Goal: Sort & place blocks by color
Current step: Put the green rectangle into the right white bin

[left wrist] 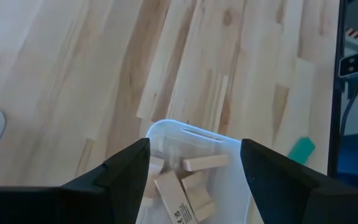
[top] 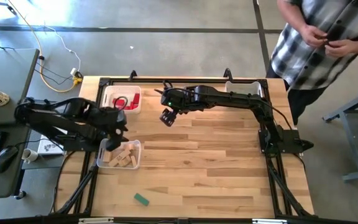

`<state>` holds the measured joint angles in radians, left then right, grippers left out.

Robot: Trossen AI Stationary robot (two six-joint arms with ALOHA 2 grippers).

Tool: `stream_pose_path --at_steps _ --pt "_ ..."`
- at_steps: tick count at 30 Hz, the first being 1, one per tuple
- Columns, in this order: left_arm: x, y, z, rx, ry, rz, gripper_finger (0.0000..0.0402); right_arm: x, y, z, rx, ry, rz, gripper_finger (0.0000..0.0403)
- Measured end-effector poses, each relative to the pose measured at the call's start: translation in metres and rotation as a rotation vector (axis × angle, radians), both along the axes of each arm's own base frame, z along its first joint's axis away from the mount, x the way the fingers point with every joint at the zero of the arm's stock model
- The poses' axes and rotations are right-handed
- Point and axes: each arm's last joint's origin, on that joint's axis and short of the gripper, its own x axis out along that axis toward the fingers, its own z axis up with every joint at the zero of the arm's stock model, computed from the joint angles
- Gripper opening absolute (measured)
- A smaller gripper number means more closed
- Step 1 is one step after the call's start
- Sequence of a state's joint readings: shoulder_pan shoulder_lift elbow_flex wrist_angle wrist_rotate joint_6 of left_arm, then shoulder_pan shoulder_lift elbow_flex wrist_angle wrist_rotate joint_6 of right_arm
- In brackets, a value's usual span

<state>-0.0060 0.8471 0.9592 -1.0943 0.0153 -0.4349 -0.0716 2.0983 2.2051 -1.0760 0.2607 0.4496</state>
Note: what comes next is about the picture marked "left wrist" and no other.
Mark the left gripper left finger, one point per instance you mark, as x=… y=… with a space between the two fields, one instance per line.
x=113 y=193

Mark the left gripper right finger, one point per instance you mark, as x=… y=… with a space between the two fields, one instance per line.
x=284 y=193

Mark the green wooden block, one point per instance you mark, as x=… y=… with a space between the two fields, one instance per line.
x=301 y=151

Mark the long natural wooden plank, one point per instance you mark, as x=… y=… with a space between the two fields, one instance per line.
x=174 y=200

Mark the small natural wooden block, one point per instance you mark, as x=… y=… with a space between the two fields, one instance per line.
x=199 y=196

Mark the clear plastic bin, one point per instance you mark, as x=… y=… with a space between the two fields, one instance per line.
x=172 y=137

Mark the black aluminium rig frame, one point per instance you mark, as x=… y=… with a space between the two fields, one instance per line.
x=336 y=87

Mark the grey table-level camera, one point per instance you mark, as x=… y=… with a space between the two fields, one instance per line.
x=351 y=63

